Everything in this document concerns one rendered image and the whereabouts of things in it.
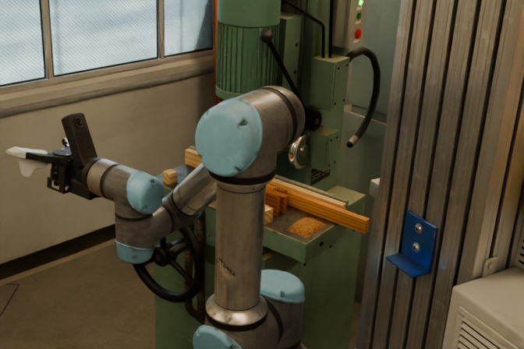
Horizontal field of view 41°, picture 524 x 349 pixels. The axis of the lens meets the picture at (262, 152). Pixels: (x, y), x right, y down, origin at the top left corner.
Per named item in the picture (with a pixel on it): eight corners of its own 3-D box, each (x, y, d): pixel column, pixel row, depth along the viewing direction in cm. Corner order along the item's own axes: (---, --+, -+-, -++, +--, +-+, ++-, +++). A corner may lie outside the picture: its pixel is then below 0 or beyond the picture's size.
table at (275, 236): (122, 206, 214) (122, 188, 212) (191, 177, 237) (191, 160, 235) (285, 279, 181) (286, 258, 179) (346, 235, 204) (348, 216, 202)
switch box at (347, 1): (330, 45, 216) (334, -8, 210) (346, 40, 223) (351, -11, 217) (347, 49, 213) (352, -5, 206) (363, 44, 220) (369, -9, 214)
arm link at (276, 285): (313, 329, 149) (317, 273, 144) (277, 361, 139) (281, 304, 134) (266, 308, 155) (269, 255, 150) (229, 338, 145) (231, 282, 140)
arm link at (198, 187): (302, 62, 130) (168, 189, 161) (270, 74, 122) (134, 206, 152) (340, 112, 129) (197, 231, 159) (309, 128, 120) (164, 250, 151)
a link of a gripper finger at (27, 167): (1, 176, 147) (46, 181, 147) (1, 149, 145) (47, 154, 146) (5, 172, 150) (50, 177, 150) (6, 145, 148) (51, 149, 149)
